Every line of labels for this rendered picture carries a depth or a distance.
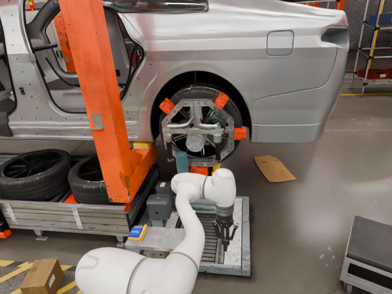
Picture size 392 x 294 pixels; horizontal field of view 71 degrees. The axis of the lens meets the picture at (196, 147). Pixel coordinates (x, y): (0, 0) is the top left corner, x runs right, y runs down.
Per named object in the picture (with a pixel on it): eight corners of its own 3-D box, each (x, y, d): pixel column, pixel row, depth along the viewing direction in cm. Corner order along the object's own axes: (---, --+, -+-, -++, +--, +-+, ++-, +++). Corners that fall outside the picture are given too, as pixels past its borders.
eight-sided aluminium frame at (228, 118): (234, 163, 219) (234, 97, 195) (234, 167, 213) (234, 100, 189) (168, 161, 228) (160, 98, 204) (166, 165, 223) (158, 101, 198)
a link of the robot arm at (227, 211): (232, 209, 117) (232, 219, 120) (235, 196, 125) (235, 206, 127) (212, 206, 120) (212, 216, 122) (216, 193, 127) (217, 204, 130)
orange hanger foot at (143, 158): (158, 156, 250) (153, 121, 235) (138, 190, 204) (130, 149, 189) (140, 156, 253) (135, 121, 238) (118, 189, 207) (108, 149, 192)
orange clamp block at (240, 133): (234, 136, 210) (245, 136, 208) (233, 140, 203) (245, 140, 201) (234, 127, 207) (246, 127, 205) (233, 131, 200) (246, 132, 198)
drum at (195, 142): (208, 140, 214) (207, 123, 208) (205, 153, 195) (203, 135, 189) (190, 140, 216) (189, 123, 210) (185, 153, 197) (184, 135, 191)
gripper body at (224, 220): (213, 215, 123) (214, 231, 127) (232, 217, 120) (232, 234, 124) (217, 205, 129) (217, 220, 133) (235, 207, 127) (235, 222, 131)
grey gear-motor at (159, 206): (182, 203, 257) (178, 172, 241) (171, 237, 220) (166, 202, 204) (163, 202, 260) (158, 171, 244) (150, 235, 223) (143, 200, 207)
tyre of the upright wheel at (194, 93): (185, 163, 256) (253, 140, 235) (180, 177, 235) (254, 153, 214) (152, 100, 233) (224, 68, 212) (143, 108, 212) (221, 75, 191)
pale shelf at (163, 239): (198, 233, 175) (198, 229, 174) (194, 254, 160) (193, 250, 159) (135, 228, 182) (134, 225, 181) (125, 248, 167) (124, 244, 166)
